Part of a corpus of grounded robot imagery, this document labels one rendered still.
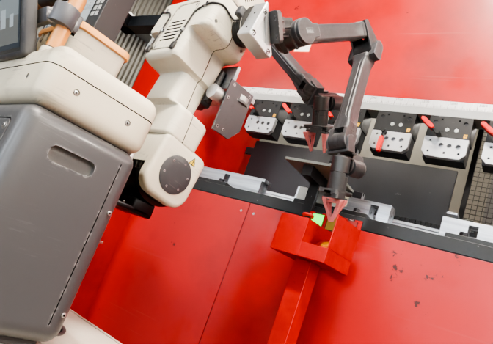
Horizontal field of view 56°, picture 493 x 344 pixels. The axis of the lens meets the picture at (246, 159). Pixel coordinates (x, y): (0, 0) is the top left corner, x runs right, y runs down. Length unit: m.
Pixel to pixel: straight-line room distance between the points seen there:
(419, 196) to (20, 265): 1.82
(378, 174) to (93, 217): 1.71
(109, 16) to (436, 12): 1.39
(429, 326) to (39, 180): 1.14
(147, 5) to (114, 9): 3.21
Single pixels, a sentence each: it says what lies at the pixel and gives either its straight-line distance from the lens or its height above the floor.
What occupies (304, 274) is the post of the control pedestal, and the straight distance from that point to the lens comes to 1.47.
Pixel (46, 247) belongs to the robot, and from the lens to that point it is 0.93.
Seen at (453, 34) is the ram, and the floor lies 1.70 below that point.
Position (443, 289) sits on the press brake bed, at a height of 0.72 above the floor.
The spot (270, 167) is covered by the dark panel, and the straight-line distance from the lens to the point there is 2.66.
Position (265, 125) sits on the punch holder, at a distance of 2.10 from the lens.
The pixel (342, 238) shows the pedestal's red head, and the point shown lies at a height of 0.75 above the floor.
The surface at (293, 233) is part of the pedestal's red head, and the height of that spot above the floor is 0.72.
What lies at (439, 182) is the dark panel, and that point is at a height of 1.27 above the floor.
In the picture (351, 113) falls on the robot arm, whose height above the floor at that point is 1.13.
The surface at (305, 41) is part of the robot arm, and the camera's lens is 1.37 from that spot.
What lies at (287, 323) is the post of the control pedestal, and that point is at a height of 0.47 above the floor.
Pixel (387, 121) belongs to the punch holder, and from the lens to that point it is 1.90.
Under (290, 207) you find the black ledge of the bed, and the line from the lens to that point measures 1.76.
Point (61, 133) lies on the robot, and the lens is 0.91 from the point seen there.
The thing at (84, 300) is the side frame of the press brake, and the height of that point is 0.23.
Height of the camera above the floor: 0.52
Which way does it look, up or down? 15 degrees up
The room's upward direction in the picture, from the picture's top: 21 degrees clockwise
